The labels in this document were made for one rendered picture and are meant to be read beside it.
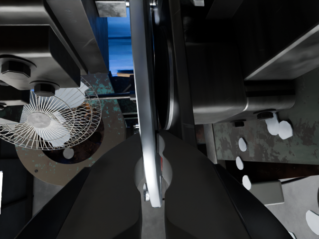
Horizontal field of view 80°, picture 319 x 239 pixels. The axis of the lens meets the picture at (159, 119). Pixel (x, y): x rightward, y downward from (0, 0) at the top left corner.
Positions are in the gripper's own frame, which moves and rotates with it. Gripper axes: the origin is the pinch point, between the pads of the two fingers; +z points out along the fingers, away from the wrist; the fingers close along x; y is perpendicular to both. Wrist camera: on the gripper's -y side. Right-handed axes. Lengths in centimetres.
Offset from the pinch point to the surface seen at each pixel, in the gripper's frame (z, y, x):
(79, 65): 16.8, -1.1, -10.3
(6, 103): 17.5, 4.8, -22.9
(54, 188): 448, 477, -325
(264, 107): 7.0, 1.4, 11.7
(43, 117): 74, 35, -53
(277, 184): 20.0, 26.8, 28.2
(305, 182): 57, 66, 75
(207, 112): 6.5, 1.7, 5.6
